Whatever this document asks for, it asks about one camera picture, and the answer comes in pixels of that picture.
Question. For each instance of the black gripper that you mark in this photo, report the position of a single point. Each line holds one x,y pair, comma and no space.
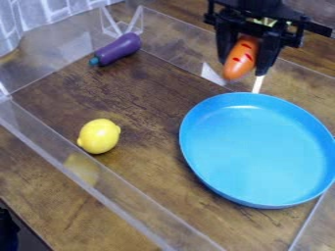
260,18

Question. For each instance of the orange toy carrot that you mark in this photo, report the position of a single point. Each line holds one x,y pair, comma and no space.
241,58

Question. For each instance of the purple toy eggplant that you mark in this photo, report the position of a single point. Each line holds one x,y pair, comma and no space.
121,47

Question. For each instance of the blue plastic plate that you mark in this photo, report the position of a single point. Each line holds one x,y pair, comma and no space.
257,149

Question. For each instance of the yellow toy lemon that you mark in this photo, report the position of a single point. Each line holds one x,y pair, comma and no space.
99,136

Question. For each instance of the white patterned curtain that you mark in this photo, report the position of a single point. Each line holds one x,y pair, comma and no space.
23,15

